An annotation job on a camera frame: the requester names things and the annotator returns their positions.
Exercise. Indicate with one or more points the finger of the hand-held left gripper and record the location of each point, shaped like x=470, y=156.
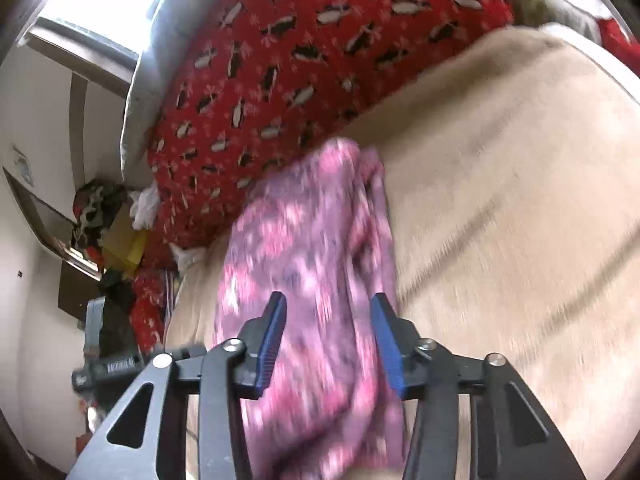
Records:
x=187, y=351

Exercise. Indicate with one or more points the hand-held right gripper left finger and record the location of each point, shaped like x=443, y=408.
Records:
x=272, y=332

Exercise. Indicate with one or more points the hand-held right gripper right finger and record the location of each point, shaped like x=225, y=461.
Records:
x=387, y=350

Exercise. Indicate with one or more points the purple floral cloth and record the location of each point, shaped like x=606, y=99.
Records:
x=310, y=270

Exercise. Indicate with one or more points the dark clothes pile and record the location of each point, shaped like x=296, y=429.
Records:
x=97, y=215

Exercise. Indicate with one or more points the white crumpled cloth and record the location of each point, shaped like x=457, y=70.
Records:
x=187, y=256

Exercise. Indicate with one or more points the yellow cardboard box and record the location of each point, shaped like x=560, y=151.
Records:
x=125, y=242

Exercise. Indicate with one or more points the white plastic bag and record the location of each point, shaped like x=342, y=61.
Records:
x=145, y=207

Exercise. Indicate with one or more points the wooden framed mirror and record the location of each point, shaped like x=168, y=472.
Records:
x=45, y=225

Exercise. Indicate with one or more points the beige fleece blanket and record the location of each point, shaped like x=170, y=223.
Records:
x=500, y=185

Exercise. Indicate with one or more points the grey pillow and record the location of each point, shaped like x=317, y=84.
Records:
x=150, y=90

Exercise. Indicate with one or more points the red penguin print blanket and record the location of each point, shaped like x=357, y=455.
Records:
x=310, y=60

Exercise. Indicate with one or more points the window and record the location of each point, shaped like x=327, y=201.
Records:
x=95, y=0

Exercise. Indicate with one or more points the red cushion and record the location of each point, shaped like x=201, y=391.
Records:
x=620, y=40

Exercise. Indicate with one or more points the white and grey cloth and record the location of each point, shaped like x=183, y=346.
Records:
x=555, y=0

